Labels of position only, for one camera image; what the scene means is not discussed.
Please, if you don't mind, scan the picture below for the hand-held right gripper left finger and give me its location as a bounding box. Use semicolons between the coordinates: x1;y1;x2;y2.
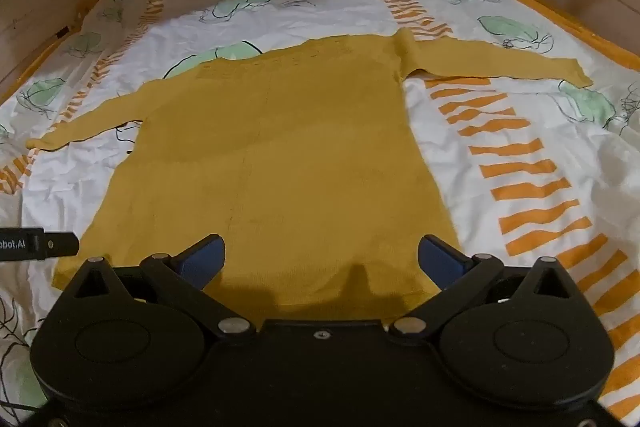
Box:
74;234;256;345

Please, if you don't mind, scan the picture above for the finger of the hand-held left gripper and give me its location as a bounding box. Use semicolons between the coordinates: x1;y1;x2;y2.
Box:
43;232;80;259

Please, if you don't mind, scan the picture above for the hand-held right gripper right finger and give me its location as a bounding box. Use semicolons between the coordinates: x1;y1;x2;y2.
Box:
389;234;572;345

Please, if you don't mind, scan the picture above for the yellow knit sweater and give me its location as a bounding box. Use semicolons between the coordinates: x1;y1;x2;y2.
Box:
25;29;594;323

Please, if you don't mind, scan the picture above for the white printed bed sheet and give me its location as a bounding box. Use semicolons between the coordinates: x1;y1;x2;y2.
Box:
0;0;640;423

